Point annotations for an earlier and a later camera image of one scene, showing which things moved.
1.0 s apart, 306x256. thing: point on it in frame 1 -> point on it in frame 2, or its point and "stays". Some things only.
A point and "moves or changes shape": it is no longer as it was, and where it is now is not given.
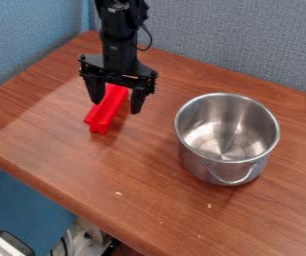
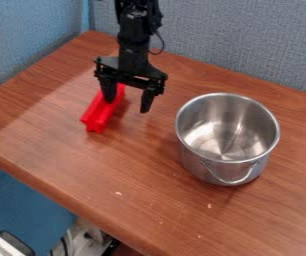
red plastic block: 104,114 moves or changes shape
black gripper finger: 96,88 -> 108,88
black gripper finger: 138,98 -> 147,99
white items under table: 81,240 stays
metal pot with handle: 227,132 stays
